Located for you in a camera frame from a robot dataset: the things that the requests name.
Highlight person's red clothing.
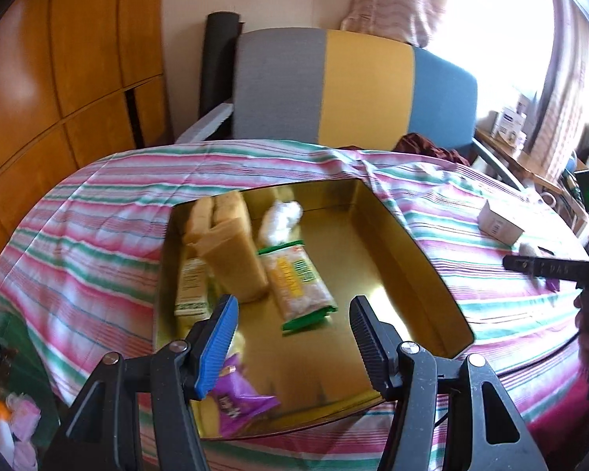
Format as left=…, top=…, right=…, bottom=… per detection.
left=518, top=353, right=589, bottom=433

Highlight dark red gold-lined tin box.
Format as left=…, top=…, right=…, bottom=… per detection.
left=153, top=178, right=476, bottom=440

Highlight white boxes on desk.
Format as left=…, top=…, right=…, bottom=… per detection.
left=491, top=94, right=531, bottom=149

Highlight wooden side desk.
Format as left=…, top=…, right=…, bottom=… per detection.
left=474, top=128, right=566, bottom=193

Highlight pink patterned curtain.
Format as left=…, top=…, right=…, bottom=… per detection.
left=341, top=0, right=455, bottom=49

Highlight green snack packet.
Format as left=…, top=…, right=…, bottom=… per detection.
left=256, top=239, right=338, bottom=332

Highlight grey yellow blue sofa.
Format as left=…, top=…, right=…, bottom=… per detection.
left=177, top=27, right=526, bottom=190

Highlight dark red cloth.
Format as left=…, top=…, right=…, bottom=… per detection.
left=395, top=132, right=468, bottom=164

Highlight black rolled mat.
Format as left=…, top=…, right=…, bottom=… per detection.
left=199, top=12, right=242, bottom=119

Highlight striped tablecloth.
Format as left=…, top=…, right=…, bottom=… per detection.
left=0, top=140, right=589, bottom=471

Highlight large yellow sponge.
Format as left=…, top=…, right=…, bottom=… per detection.
left=196, top=191, right=270, bottom=304

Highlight wooden wardrobe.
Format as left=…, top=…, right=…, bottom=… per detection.
left=0, top=0, right=174, bottom=261

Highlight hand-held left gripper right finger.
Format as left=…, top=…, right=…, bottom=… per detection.
left=348, top=296, right=541, bottom=471

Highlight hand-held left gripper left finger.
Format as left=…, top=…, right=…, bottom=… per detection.
left=42, top=294, right=240, bottom=471

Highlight clear plastic bag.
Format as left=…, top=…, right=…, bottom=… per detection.
left=260, top=199, right=304, bottom=246

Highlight white and grey cardboard box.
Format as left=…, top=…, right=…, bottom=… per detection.
left=477, top=199, right=526, bottom=244

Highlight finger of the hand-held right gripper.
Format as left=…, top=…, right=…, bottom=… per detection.
left=503, top=254, right=589, bottom=281

